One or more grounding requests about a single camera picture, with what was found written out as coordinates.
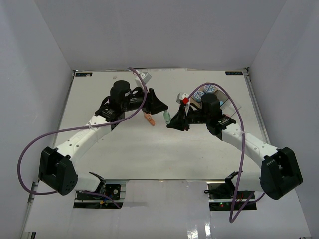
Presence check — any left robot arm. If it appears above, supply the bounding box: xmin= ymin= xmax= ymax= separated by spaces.
xmin=38 ymin=80 xmax=168 ymax=199

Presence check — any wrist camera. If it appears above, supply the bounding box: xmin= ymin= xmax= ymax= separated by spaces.
xmin=135 ymin=72 xmax=152 ymax=88
xmin=176 ymin=92 xmax=190 ymax=115

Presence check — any grey transparent tray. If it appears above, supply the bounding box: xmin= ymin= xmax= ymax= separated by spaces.
xmin=214 ymin=90 xmax=229 ymax=103

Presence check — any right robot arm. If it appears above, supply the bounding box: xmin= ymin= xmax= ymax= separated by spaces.
xmin=167 ymin=93 xmax=303 ymax=200

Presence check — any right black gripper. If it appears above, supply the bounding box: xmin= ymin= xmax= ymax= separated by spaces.
xmin=166 ymin=105 xmax=210 ymax=131

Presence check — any black corner label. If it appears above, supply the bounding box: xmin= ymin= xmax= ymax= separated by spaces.
xmin=75 ymin=72 xmax=93 ymax=77
xmin=225 ymin=71 xmax=243 ymax=76

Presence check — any blue washi tape roll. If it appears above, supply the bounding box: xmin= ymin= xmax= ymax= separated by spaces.
xmin=192 ymin=90 xmax=205 ymax=103
xmin=202 ymin=84 xmax=216 ymax=94

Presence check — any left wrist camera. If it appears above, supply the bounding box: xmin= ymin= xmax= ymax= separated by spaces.
xmin=135 ymin=72 xmax=152 ymax=88

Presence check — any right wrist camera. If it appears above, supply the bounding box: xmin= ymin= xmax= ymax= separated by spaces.
xmin=176 ymin=92 xmax=190 ymax=115

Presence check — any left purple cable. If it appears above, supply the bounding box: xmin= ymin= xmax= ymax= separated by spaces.
xmin=16 ymin=66 xmax=148 ymax=195

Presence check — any orange correction tape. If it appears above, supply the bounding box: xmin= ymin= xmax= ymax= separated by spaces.
xmin=144 ymin=113 xmax=156 ymax=126

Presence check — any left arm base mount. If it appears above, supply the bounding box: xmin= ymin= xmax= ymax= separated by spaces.
xmin=73 ymin=184 xmax=125 ymax=209

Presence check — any left black corner label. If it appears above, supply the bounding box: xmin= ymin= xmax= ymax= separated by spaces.
xmin=75 ymin=72 xmax=93 ymax=77

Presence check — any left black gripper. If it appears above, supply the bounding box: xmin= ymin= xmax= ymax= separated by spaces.
xmin=122 ymin=85 xmax=168 ymax=115

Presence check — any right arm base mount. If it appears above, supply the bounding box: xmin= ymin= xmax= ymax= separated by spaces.
xmin=203 ymin=182 xmax=251 ymax=212

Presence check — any amber transparent tray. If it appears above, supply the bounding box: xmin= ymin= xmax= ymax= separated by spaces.
xmin=191 ymin=84 xmax=218 ymax=105

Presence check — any right black corner label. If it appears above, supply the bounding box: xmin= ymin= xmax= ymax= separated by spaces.
xmin=225 ymin=71 xmax=243 ymax=76

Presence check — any green correction tape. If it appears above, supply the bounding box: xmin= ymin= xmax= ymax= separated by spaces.
xmin=163 ymin=110 xmax=171 ymax=124

